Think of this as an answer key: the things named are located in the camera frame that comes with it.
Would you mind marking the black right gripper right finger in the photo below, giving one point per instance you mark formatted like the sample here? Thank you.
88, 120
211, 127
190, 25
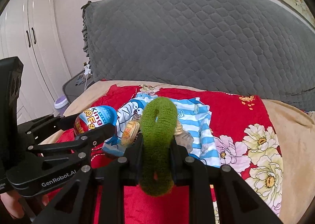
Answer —
236, 201

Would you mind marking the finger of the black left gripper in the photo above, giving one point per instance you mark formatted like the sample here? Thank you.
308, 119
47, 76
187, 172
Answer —
43, 127
86, 137

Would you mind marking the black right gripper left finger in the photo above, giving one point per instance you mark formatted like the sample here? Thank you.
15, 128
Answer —
84, 189

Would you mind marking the red blue surprise egg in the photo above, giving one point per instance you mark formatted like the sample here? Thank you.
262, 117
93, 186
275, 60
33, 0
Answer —
94, 117

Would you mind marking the orange rice cracker packet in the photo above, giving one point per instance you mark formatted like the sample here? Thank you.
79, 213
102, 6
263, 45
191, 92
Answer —
130, 132

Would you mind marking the green fuzzy hair scrunchie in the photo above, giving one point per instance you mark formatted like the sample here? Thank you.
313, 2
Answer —
157, 125

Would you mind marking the yellow snack packet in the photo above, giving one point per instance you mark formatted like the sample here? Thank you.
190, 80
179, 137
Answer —
179, 129

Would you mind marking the person left hand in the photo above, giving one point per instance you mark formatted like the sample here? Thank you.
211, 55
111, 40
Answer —
10, 200

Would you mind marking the lilac white bin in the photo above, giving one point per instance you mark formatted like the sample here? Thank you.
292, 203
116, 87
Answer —
61, 104

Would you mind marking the dark bedside table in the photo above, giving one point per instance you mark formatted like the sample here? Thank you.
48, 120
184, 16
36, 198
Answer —
74, 87

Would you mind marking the red floral blanket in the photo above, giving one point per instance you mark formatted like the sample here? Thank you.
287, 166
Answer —
243, 133

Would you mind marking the grey brown mesh bag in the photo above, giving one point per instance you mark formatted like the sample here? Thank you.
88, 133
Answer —
186, 140

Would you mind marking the blue white striped cloth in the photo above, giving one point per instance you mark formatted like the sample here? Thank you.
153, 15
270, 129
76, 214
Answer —
193, 115

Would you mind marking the white wardrobe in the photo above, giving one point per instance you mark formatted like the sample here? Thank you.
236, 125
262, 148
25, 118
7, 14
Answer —
29, 31

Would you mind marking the grey quilted headboard cover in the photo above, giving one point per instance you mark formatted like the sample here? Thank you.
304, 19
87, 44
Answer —
244, 47

